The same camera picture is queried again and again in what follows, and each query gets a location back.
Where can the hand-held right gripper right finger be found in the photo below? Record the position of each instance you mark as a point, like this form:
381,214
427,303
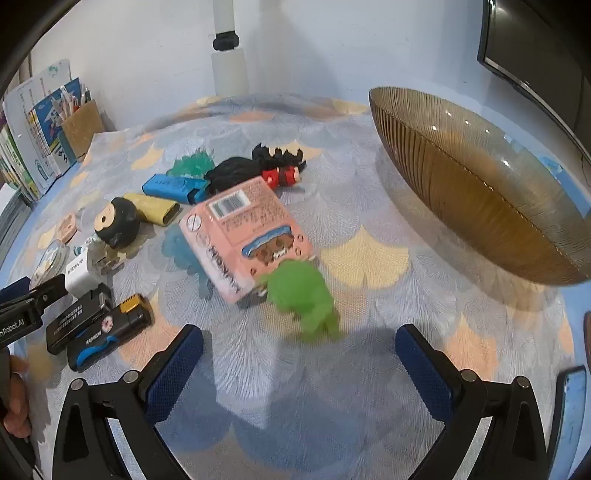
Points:
422,374

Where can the white paper stack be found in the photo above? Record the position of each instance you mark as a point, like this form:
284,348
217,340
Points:
11,221

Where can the cardboard pen holder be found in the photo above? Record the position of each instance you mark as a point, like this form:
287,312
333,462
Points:
83,129

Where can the pink cardboard box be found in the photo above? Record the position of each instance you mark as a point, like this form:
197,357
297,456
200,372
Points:
240,230

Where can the bundle of pens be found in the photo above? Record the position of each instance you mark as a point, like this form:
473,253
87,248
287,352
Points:
74,104

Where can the books and cardboard box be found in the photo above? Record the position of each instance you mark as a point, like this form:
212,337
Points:
27,120

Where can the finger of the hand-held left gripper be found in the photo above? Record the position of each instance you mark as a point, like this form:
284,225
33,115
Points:
14,290
48,287

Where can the black and blue flash drive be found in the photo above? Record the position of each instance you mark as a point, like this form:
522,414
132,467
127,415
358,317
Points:
92,350

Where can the black device with gold cap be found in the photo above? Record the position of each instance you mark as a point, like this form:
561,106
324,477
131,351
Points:
134,316

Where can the leaf patterned tablecloth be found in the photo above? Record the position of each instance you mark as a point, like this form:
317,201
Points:
351,221

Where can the blue translucent rubber toy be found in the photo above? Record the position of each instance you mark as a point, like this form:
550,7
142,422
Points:
178,251

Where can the person's left hand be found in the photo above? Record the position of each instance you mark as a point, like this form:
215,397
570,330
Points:
18,401

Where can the red toy figure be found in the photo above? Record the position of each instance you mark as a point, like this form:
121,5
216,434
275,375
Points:
279,176

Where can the yellow plastic case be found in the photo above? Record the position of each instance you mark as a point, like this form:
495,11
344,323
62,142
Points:
147,206

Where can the amber ribbed glass bowl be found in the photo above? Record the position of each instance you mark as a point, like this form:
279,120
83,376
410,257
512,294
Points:
461,175

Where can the black spiky hair piece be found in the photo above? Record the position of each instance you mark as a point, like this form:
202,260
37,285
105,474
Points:
277,157

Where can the teal rubber toy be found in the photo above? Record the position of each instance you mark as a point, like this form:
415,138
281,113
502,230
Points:
194,164

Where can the white pole with black clamp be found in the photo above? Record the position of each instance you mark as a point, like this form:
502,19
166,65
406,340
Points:
228,69

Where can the black shaggy toy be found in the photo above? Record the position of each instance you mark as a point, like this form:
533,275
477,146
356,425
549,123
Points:
231,177

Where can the black round toy figure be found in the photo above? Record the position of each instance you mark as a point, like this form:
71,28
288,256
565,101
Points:
122,226

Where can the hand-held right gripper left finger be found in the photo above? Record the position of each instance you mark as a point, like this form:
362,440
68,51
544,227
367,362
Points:
178,374

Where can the smartphone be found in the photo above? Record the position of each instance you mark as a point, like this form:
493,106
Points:
575,415

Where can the white wall charger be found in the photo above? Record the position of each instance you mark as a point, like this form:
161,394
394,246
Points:
81,272

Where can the blue plastic case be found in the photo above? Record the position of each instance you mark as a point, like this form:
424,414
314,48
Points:
166,185

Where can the green rubber toy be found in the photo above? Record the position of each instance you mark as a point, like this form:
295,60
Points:
304,295

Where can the black monitor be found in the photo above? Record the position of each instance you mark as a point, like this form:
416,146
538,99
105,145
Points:
531,41

